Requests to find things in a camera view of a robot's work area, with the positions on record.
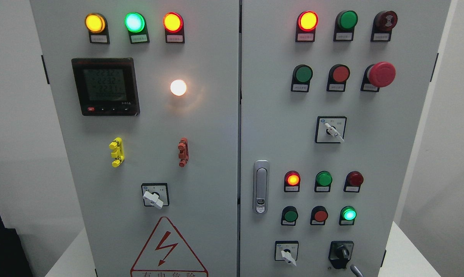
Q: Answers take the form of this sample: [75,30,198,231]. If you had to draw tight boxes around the black rotary knob switch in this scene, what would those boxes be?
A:
[328,241,354,269]

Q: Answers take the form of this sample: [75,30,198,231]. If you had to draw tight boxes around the grey electrical cabinet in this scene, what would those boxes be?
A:
[30,0,451,277]

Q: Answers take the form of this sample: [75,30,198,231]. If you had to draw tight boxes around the red terminal connector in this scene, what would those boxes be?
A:
[177,137,189,168]

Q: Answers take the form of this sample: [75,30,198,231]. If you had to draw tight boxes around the red lamp lower left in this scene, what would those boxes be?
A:
[284,170,301,192]

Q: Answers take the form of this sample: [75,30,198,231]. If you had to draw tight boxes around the white lit indicator lamp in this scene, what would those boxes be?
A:
[169,79,187,96]

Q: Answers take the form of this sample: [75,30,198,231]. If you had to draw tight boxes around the green push button upper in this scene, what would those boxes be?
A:
[290,64,313,93]

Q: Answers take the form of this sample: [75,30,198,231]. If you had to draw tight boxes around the green push button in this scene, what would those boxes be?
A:
[290,64,313,93]
[280,206,299,226]

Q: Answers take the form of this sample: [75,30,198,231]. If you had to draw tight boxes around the green push button lower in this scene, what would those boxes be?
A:
[280,206,299,226]

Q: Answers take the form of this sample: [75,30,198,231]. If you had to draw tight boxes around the green lamp lower middle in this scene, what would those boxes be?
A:
[314,171,333,192]

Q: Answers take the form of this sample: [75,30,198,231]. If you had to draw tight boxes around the yellow terminal connector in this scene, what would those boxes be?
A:
[109,137,125,168]

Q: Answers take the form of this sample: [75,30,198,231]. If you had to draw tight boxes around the red push button lower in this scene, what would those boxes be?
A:
[310,205,329,225]

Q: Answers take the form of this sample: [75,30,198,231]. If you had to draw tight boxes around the red push button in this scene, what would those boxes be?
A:
[326,64,350,92]
[310,205,329,225]

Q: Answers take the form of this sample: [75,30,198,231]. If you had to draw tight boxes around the red push button upper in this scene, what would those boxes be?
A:
[326,64,350,92]

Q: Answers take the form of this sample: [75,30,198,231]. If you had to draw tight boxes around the red lamp lower right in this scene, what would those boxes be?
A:
[344,171,364,193]

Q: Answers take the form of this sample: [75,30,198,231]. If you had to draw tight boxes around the red indicator lamp left door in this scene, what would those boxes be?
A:
[163,12,185,43]

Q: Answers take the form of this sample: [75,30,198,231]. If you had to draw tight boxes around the red lightning warning sticker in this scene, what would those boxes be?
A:
[130,216,209,277]

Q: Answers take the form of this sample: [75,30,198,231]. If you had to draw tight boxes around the black digital power meter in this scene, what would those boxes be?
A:
[71,57,140,116]

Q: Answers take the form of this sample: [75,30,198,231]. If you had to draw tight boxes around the green lamp bottom right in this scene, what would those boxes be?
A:
[338,206,357,226]

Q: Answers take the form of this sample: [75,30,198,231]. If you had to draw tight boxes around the red indicator lamp top right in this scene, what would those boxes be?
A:
[295,10,319,42]

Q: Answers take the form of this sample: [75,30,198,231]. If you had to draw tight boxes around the lit green indicator lamp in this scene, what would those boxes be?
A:
[124,12,150,44]

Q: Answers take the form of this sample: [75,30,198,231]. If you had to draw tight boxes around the red emergency stop button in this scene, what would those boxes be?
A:
[361,61,397,92]

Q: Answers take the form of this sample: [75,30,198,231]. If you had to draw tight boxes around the green indicator lamp top right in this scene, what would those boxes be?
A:
[333,10,358,42]

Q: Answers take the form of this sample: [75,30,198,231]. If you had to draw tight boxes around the yellow indicator lamp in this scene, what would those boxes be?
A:
[85,13,110,44]

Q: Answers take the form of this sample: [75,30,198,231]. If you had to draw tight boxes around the dark red buzzer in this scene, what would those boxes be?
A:
[371,10,398,42]

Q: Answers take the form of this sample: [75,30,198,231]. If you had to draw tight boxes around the black box with antenna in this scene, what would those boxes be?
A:
[0,216,33,277]

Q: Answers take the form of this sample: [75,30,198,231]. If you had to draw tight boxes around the silver door handle lock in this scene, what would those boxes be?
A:
[253,160,270,214]

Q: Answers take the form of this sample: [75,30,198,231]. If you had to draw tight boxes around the white selector switch left door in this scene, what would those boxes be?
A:
[141,183,169,209]

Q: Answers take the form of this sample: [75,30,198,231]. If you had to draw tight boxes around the white selector switch upper right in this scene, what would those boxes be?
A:
[315,116,347,144]

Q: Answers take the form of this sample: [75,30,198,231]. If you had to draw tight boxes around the white selector switch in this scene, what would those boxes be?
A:
[274,240,299,267]
[315,116,347,144]

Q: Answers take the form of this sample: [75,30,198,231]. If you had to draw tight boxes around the white selector switch bottom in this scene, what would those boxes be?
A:
[274,240,299,267]

